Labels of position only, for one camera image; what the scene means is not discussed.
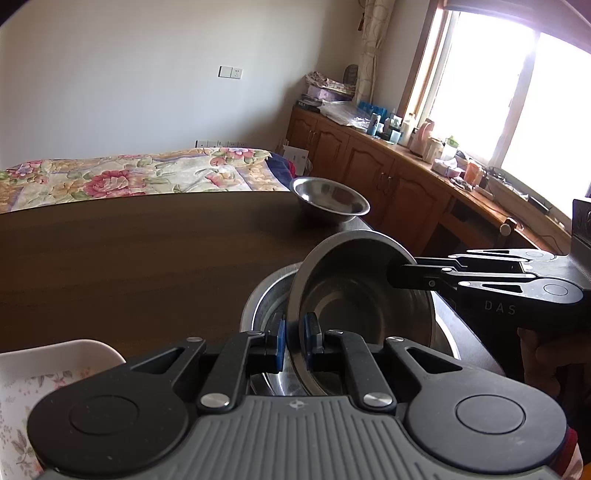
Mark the floral quilted blanket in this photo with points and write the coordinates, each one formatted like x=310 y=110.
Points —
x=115 y=180

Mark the white bottle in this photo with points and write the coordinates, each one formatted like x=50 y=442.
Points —
x=408 y=131

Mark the pile of papers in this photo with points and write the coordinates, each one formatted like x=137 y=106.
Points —
x=325 y=83

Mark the row of wall sockets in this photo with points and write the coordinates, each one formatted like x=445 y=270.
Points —
x=221 y=143

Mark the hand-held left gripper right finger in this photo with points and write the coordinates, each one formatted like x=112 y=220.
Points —
x=314 y=344

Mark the orange cup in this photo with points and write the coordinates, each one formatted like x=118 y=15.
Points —
x=473 y=173

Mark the clear plastic bag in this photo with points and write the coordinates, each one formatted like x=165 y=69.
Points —
x=344 y=113

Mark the white wall switch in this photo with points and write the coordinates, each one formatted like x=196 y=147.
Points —
x=229 y=72

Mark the white cardboard box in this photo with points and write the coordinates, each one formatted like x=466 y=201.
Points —
x=295 y=159

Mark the wooden cabinet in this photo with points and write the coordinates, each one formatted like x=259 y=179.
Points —
x=364 y=161

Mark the white floral square plate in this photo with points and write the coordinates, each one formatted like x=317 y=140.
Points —
x=27 y=392

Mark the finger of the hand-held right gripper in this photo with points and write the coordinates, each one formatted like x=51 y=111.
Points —
x=457 y=260
x=411 y=279

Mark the person's right hand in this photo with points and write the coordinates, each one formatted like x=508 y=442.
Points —
x=554 y=357

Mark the wooden framed window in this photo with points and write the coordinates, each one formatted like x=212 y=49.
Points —
x=485 y=69

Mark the small stainless steel bowl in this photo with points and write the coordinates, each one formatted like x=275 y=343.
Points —
x=330 y=196

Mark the pink container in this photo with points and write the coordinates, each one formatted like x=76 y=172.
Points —
x=422 y=138

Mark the patterned beige curtain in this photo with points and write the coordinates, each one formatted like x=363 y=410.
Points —
x=376 y=46

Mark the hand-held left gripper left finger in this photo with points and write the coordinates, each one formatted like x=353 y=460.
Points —
x=279 y=341

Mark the large stainless steel bowl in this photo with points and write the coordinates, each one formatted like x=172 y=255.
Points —
x=265 y=300

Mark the black flat box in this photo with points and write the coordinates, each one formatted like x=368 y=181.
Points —
x=307 y=107

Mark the medium stainless steel bowl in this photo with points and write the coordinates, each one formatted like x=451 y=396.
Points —
x=360 y=295

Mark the teal cup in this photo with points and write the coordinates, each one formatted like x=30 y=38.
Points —
x=395 y=136

